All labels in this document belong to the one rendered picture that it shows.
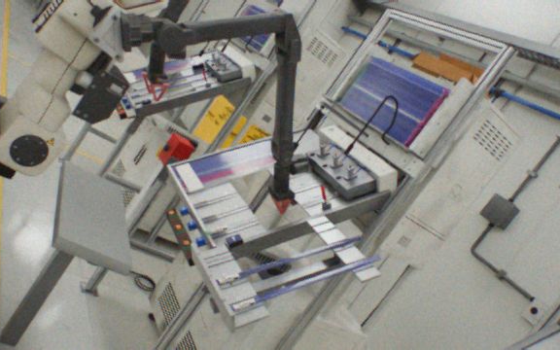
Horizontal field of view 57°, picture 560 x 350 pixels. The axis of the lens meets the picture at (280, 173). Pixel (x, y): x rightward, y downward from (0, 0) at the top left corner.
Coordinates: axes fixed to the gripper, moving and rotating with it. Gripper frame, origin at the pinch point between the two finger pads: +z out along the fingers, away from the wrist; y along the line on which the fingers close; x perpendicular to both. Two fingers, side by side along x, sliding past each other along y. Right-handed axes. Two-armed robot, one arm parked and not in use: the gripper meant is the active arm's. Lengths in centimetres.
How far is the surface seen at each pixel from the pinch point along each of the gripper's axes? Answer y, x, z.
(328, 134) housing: 34, -38, -10
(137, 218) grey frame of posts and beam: 60, 45, 27
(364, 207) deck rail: -10.2, -29.7, 0.4
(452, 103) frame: -12, -63, -37
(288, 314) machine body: -10.0, 1.5, 42.1
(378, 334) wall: 56, -99, 158
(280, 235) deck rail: -9.9, 5.0, 3.3
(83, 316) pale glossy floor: 41, 76, 58
